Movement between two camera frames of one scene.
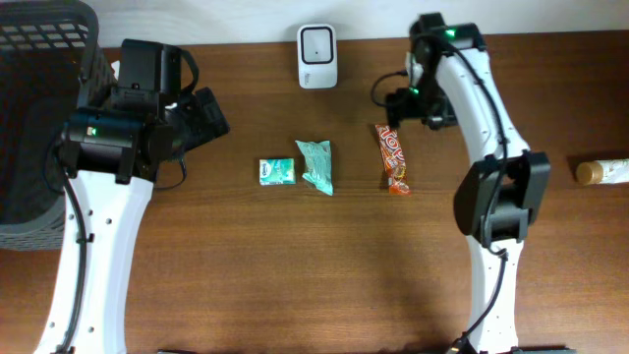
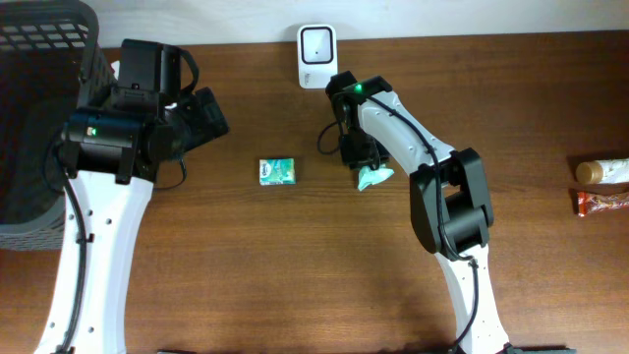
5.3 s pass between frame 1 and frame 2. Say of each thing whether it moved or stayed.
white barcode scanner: stayed
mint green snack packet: moved
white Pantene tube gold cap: stayed
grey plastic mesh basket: stayed
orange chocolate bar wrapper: moved
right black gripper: moved
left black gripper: stayed
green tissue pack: stayed
